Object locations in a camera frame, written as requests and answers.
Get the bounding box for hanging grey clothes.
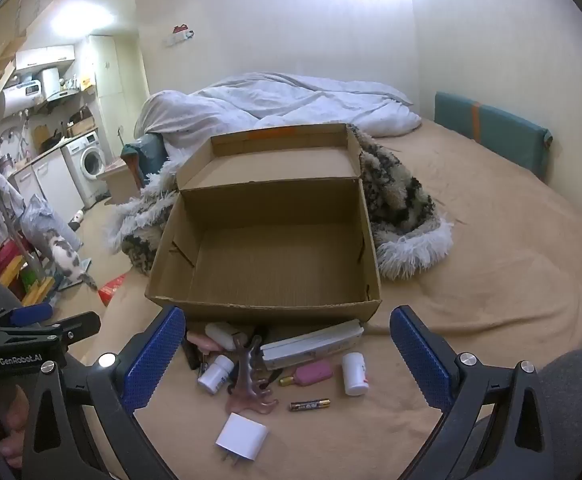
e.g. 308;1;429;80
0;165;26;241

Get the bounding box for white wall cabinet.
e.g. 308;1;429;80
15;45;76;71

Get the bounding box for white pill bottle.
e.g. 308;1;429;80
197;355;235;395
341;352;370;397

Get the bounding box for small wooden side cabinet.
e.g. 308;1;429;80
96;162;139;206

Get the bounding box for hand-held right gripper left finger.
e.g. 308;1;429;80
21;305;187;480

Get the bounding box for pink eraser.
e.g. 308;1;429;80
293;360;333;386

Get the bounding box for person's right leg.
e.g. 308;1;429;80
474;347;582;480

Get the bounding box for shaggy patterned fur blanket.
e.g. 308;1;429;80
106;122;454;281

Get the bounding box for red packet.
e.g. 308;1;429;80
98;275;129;306

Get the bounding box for white kitchen counter cabinet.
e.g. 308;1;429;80
8;147;89;221

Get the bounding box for teal cushion with orange stripe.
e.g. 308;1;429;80
433;91;553;181

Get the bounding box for clear pink claw clip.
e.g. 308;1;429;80
226;337;278;417

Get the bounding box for pink plush charm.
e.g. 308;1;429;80
193;335;224;354

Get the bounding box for clear plastic bag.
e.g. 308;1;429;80
21;195;56;246

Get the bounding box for teal chair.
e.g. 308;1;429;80
121;132;169;186

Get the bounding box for white charger plug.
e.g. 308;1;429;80
215;412;269;462

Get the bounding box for colourful wooden rack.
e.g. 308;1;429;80
0;240;56;306

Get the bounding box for black and gold battery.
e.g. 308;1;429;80
289;398;331;412

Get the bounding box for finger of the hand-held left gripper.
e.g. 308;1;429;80
10;302;54;328
46;311;102;348

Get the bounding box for white water heater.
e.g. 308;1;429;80
0;80;44;121

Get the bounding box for cardboard box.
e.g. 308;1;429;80
144;122;383;326

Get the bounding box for wall hook with red item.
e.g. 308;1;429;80
165;24;195;46

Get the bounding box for long white flat box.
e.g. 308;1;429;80
260;319;364;371

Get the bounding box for wooden staircase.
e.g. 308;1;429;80
0;0;92;161

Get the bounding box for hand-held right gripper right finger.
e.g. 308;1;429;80
388;305;554;480

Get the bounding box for white and grey cat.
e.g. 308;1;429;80
46;232;96;291

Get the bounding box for white washing machine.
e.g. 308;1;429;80
63;131;109;201

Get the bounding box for white duvet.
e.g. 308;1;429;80
135;72;422;161

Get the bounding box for tall white wardrobe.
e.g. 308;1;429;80
88;35;149;111

